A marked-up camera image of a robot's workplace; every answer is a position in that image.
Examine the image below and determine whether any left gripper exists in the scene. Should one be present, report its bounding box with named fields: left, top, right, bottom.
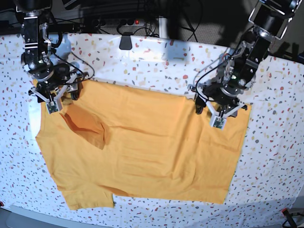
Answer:
left=189, top=83, right=247, bottom=118

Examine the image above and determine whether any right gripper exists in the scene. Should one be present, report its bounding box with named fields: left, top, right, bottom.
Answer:
left=28, top=63, right=82, bottom=102

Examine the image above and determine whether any yellow T-shirt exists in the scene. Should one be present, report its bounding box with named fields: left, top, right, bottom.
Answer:
left=36, top=81, right=250, bottom=210

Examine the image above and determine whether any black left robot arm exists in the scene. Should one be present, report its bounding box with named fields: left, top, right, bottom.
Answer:
left=188, top=0, right=301, bottom=118

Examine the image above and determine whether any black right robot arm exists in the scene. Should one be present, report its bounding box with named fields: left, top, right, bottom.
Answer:
left=14, top=0, right=85, bottom=103

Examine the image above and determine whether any speckled white tablecloth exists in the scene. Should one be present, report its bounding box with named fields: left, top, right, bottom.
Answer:
left=0, top=34, right=304, bottom=228

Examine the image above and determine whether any white power strip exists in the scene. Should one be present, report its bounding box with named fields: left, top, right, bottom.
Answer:
left=91, top=19, right=145, bottom=27

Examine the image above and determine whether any black table clamp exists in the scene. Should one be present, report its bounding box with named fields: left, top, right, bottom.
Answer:
left=119, top=32, right=133, bottom=50

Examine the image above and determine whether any white table leg post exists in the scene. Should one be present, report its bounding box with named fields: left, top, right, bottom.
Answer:
left=158, top=17, right=169, bottom=39

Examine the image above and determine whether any red black clamp handle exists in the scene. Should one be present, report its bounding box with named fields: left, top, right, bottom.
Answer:
left=282, top=209, right=297, bottom=228

